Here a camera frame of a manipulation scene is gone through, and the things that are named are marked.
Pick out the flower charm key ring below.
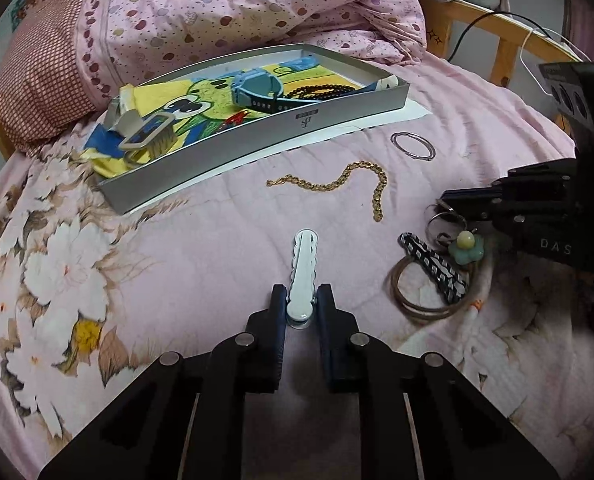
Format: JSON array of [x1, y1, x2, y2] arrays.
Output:
[[424, 199, 486, 267]]

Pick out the silver double ring bangle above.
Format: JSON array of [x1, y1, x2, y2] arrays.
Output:
[[390, 131, 437, 162]]

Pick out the brown hair tie rings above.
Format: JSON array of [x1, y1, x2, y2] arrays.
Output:
[[389, 251, 478, 322]]

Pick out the black white patterned hair clip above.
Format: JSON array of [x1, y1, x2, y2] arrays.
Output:
[[398, 232, 468, 304]]

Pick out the gold chain bracelet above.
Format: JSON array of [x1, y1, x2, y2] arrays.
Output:
[[265, 159, 389, 224]]

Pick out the dark bead necklace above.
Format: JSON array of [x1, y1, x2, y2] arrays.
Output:
[[284, 83, 358, 101]]

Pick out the red hair clip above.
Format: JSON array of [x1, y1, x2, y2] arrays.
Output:
[[223, 110, 248, 127]]

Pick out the blue smart watch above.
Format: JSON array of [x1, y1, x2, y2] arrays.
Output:
[[231, 68, 314, 114]]

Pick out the pink floral bed sheet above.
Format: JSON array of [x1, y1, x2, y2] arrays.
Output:
[[0, 56, 594, 479]]

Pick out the grey shallow cardboard box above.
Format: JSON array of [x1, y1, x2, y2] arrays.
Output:
[[97, 44, 410, 214]]

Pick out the frog drawing paper liner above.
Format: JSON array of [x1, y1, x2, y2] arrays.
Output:
[[80, 55, 363, 179]]

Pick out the pink dotted rolled quilt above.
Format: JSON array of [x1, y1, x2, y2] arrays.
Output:
[[74, 0, 426, 110]]

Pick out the red checkered pillow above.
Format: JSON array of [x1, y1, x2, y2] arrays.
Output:
[[0, 0, 95, 156]]

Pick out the white cable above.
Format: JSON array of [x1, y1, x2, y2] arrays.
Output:
[[518, 24, 594, 98]]

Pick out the black cable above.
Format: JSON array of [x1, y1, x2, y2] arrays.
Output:
[[445, 10, 574, 64]]

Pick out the wooden bed rail right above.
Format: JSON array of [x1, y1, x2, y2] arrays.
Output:
[[416, 0, 584, 137]]

